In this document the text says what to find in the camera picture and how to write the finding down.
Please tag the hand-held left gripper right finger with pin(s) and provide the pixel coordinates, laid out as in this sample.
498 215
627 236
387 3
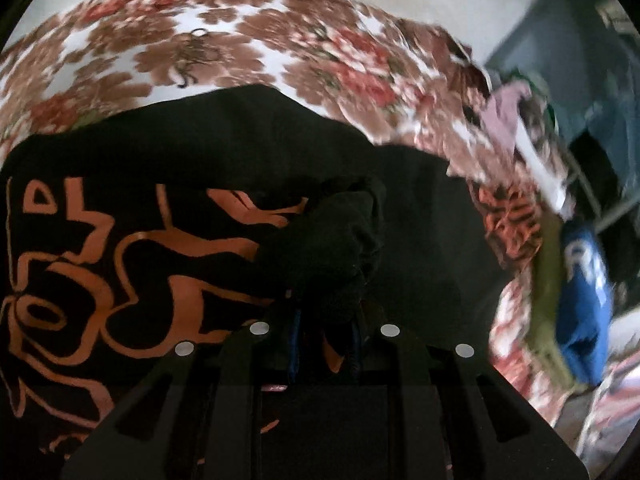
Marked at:
356 347

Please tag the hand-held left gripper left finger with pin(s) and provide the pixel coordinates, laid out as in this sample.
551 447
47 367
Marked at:
295 347

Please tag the black garment with orange print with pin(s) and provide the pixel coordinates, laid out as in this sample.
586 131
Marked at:
150 160

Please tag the olive green cloth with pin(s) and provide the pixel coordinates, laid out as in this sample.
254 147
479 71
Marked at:
545 310

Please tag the orange black striped cloth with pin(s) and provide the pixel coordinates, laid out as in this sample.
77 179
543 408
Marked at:
510 225

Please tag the blue cloth with white letters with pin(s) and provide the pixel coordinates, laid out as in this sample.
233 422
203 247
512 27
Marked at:
582 305

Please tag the pink cloth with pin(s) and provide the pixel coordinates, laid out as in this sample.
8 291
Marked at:
502 115

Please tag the floral blanket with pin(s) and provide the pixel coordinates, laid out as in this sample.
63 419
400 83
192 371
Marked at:
225 35

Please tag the metal rail frame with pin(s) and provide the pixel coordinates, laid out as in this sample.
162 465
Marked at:
607 215

